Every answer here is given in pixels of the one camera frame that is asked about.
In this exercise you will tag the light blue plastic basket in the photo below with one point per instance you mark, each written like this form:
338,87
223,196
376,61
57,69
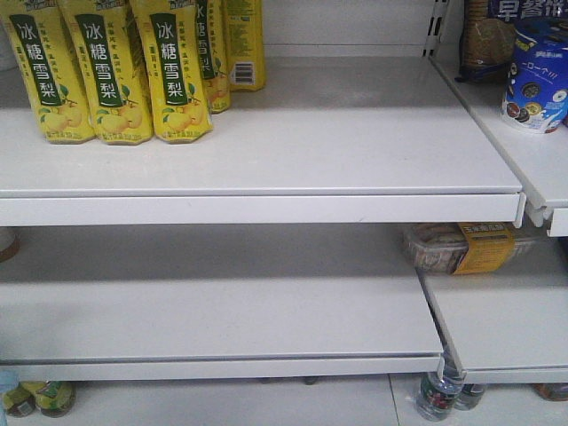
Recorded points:
8,381

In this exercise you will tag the white metal shelf unit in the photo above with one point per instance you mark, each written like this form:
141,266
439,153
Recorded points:
258,276

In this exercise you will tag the boxed cracker pack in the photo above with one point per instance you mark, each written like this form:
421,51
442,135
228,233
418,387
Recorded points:
466,248

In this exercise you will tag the yellow pear drink bottle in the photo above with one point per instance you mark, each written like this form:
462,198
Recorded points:
46,57
212,52
110,54
179,100
244,40

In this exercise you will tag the clear water bottle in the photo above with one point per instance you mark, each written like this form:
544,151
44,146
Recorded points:
439,390

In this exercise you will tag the blue oreo cup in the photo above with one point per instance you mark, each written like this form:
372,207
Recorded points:
535,95

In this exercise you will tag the blue biscuit bag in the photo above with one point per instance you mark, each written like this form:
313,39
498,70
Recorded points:
488,35

